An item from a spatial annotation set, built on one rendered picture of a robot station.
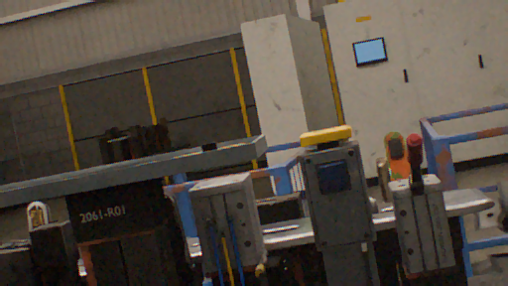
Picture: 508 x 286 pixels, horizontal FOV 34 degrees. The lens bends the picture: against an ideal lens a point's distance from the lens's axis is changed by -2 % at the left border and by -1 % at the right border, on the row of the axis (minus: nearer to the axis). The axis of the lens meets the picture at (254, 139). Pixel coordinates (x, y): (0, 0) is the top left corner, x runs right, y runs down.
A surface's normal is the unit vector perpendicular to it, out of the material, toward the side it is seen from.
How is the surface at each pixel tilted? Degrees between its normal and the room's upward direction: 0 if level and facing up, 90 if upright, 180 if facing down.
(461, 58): 90
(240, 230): 90
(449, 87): 90
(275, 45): 90
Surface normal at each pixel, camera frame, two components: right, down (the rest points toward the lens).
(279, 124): -0.22, 0.10
